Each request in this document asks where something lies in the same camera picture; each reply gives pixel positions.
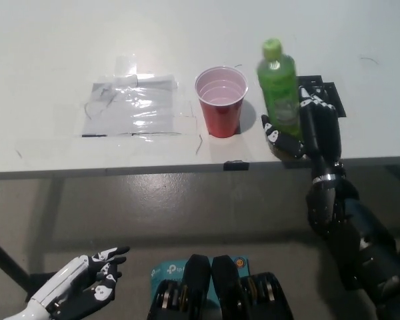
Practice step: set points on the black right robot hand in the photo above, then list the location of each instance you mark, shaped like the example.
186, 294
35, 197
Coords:
321, 133

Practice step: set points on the white and black left hand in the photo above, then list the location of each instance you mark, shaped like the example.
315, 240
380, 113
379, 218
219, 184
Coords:
70, 283

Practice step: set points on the green plastic bottle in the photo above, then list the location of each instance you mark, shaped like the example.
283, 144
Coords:
276, 90

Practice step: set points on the red plastic cup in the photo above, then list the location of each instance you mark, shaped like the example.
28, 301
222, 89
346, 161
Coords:
221, 116

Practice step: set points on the black tape square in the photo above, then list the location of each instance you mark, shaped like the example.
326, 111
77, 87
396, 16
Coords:
338, 100

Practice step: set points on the black table leg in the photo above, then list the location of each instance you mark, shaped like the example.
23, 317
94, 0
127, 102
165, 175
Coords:
3, 256

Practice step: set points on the teal tp-link box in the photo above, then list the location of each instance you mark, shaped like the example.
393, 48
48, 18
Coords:
168, 270

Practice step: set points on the clear plastic sheet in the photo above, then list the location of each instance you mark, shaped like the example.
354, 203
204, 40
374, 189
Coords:
126, 110

